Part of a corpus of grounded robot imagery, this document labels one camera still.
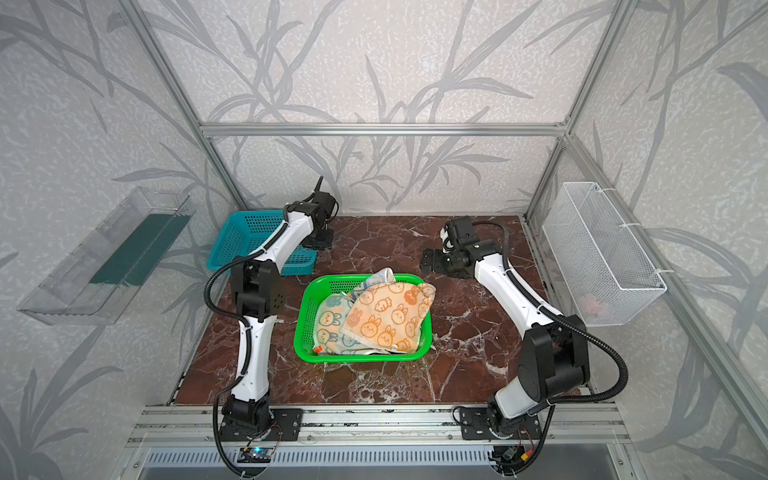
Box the teal plastic basket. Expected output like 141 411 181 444
206 210 317 276

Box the pink item in wire basket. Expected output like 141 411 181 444
577 294 608 318

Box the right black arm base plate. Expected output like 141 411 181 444
452 406 541 441

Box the right wired connector board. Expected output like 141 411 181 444
490 445 535 467

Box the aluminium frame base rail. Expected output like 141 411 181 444
111 403 646 479

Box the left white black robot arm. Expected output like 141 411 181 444
203 191 338 430

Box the green lit circuit board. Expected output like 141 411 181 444
237 447 274 464

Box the clear plastic wall shelf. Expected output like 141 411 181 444
18 187 196 326

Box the orange bunny towel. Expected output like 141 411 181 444
340 282 436 354

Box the blue bunny towel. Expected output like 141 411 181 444
313 268 395 356

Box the white wire mesh basket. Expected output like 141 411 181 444
543 182 667 327

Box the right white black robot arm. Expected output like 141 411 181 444
422 217 629 435

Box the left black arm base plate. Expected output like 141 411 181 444
218 408 303 442

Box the green plastic basket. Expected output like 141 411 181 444
294 273 432 363

